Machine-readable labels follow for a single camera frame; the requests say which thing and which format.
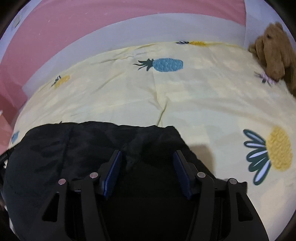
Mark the black puffer jacket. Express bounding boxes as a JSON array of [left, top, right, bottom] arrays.
[[1, 121, 216, 240]]

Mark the yellow pineapple bed sheet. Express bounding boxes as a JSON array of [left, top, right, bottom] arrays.
[[11, 42, 295, 240]]

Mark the brown teddy bear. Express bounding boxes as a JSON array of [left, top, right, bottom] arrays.
[[248, 22, 295, 96]]

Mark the white bed frame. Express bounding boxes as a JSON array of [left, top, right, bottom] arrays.
[[21, 13, 255, 98]]

